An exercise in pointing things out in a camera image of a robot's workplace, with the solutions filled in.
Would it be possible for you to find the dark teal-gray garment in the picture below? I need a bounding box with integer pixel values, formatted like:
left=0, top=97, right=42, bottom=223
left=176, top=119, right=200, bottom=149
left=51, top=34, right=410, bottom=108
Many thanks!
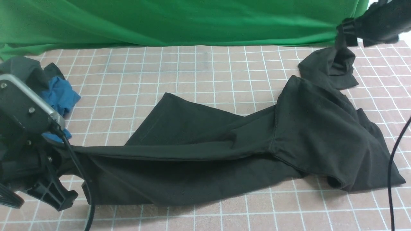
left=0, top=56, right=65, bottom=94

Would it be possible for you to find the green backdrop cloth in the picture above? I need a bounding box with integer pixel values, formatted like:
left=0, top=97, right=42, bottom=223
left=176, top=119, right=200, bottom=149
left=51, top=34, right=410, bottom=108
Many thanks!
left=0, top=0, right=369, bottom=60

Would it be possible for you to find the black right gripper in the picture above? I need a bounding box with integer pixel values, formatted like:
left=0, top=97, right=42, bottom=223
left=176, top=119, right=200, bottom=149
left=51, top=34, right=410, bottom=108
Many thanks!
left=335, top=0, right=411, bottom=48

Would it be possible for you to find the blue garment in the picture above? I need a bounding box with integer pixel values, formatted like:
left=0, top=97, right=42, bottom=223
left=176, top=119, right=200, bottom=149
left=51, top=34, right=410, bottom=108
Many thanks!
left=39, top=77, right=81, bottom=143

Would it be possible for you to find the black left camera cable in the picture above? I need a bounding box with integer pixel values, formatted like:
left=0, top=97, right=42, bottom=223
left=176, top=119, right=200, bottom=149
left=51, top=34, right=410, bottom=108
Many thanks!
left=48, top=124, right=96, bottom=231

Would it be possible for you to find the dark gray long-sleeve top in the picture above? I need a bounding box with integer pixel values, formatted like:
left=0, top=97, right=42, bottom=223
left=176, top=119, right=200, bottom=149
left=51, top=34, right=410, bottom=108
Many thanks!
left=73, top=47, right=389, bottom=206

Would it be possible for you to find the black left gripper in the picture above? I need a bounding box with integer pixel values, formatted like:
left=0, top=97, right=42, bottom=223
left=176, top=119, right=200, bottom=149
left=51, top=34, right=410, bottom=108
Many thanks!
left=1, top=127, right=78, bottom=211

